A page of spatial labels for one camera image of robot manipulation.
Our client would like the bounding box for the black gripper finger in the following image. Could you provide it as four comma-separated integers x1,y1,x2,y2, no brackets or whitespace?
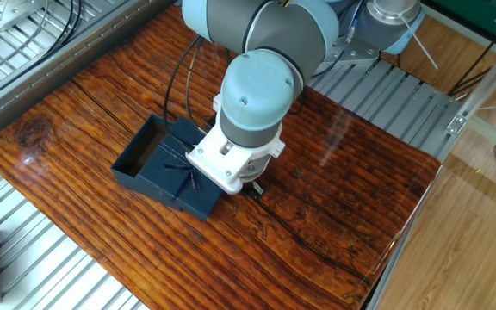
242,180,267,202

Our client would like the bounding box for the blue ribboned casing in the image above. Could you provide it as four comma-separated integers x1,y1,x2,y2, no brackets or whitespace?
135,115,226,221

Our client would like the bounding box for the blue gift box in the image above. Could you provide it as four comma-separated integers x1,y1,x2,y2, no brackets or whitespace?
110,114,176,193

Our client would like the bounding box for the wood grain table mat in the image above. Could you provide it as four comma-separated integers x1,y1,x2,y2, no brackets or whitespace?
0,3,442,310

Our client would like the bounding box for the silver perforated mounting plate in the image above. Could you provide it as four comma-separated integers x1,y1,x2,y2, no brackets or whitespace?
0,0,46,34

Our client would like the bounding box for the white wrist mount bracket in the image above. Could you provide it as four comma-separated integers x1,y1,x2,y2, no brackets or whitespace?
186,93,287,195

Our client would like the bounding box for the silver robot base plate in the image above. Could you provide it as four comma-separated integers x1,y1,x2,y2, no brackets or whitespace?
312,36,381,81

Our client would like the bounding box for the white cable tie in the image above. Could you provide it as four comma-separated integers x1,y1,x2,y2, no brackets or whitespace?
398,15,439,70

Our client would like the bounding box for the black cable pair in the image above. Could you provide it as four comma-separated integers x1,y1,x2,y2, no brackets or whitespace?
0,0,81,109

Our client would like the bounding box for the grey metal frame rail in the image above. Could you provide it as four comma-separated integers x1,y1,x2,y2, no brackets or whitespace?
0,0,176,150

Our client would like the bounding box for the aluminium frame post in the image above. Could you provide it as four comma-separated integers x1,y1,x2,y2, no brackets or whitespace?
445,29,496,139

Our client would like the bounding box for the thin black floor cable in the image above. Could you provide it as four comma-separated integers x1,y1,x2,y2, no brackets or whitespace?
448,16,496,96

